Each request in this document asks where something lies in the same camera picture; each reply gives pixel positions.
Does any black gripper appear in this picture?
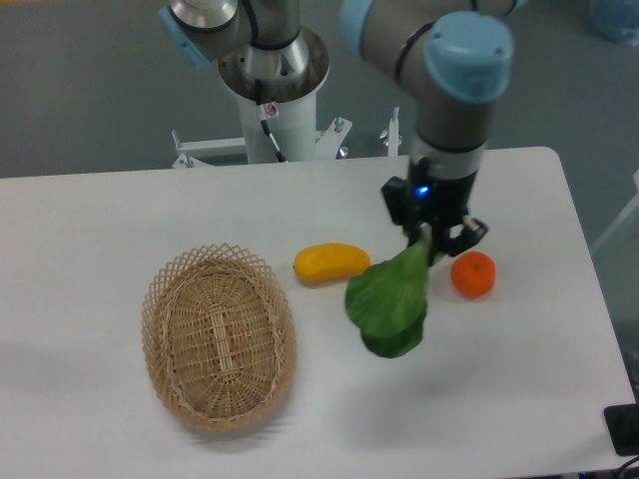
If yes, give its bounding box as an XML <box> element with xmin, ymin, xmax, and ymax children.
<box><xmin>381</xmin><ymin>158</ymin><xmax>489</xmax><ymax>265</ymax></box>

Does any green bok choy vegetable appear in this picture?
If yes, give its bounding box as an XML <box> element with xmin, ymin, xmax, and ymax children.
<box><xmin>344</xmin><ymin>226</ymin><xmax>432</xmax><ymax>359</ymax></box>

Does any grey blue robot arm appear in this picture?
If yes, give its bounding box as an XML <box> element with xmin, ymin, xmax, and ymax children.
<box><xmin>159</xmin><ymin>1</ymin><xmax>516</xmax><ymax>261</ymax></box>

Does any woven wicker basket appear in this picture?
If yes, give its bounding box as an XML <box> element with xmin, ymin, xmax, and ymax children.
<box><xmin>142</xmin><ymin>243</ymin><xmax>297</xmax><ymax>433</ymax></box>

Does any orange tangerine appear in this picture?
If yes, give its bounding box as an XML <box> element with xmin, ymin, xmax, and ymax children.
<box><xmin>450</xmin><ymin>251</ymin><xmax>496</xmax><ymax>298</ymax></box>

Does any yellow mango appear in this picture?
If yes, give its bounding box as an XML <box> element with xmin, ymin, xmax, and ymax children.
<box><xmin>293</xmin><ymin>242</ymin><xmax>371</xmax><ymax>284</ymax></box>

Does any blue plastic bag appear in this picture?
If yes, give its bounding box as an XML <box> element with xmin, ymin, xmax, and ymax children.
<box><xmin>589</xmin><ymin>0</ymin><xmax>638</xmax><ymax>47</ymax></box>

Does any black box at edge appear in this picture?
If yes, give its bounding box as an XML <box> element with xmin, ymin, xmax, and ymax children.
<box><xmin>603</xmin><ymin>403</ymin><xmax>638</xmax><ymax>457</ymax></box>

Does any white metal base frame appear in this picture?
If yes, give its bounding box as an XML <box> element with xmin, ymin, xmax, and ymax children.
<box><xmin>171</xmin><ymin>106</ymin><xmax>404</xmax><ymax>169</ymax></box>

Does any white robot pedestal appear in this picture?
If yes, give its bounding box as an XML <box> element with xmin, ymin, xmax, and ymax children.
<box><xmin>237</xmin><ymin>93</ymin><xmax>317</xmax><ymax>164</ymax></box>

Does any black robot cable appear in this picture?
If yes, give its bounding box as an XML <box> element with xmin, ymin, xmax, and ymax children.
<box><xmin>255</xmin><ymin>79</ymin><xmax>289</xmax><ymax>164</ymax></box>

